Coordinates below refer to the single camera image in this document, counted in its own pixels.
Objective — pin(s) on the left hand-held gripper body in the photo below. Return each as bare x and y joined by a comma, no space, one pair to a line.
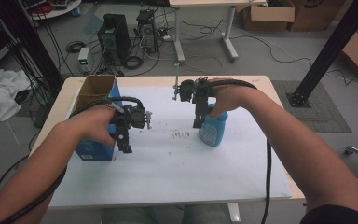
135,118

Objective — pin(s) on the white cloth pile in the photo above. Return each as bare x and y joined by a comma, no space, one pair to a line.
0,93

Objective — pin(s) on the person's left hand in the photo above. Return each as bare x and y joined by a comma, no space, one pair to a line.
93,124

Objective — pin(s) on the black frame pole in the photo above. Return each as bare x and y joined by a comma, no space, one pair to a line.
34,43

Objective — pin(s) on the black metal stand post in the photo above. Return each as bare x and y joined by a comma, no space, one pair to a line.
332,46

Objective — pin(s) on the person's right hand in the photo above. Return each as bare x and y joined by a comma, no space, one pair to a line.
230,99

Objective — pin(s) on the round white table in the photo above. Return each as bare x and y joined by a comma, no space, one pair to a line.
62,12

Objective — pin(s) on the open computer case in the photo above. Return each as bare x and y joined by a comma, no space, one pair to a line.
147,31

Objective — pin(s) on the blue plastic bottle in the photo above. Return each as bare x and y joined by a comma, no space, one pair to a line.
213,132

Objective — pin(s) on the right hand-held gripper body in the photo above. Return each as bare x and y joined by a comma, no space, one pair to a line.
188,90

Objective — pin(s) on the open cardboard box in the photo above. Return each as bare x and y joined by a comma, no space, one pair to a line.
270,15

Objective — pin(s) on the grey floor mat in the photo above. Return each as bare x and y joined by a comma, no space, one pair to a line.
323,115

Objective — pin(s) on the white power supply unit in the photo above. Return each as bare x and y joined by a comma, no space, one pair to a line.
84,57

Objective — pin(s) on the white desk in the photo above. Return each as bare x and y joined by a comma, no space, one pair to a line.
178,31

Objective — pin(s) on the dark sleeve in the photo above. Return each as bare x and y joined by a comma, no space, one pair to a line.
338,216

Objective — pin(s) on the blue cardboard box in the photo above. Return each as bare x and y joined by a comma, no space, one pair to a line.
96,151

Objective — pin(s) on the light wooden table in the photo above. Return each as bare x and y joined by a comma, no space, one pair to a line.
261,81

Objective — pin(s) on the white power strip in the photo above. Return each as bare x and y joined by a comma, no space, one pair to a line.
167,38

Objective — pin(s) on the white table mat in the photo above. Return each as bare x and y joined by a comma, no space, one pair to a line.
167,174

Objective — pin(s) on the large brown cardboard box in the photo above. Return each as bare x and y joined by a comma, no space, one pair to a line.
317,15

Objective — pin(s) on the black computer tower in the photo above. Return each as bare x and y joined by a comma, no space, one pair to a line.
118,34

